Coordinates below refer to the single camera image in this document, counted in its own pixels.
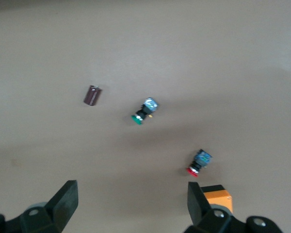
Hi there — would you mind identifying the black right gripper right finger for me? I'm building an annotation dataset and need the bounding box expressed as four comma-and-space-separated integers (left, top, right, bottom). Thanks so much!
183, 181, 283, 233

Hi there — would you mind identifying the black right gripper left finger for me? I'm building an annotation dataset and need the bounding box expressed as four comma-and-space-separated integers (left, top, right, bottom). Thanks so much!
0, 180, 79, 233

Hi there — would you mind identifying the red push button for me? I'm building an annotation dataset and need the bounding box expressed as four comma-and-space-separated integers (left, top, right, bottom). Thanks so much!
186, 149, 214, 178

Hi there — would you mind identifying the green push button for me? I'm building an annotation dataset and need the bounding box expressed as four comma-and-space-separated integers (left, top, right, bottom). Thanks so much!
131, 97, 160, 126

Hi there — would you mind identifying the orange plastic box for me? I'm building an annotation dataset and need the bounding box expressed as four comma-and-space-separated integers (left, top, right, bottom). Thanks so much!
200, 184, 234, 215

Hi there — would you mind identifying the brown cylindrical capacitor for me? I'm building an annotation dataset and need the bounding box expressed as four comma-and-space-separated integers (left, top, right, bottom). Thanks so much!
83, 84, 103, 107

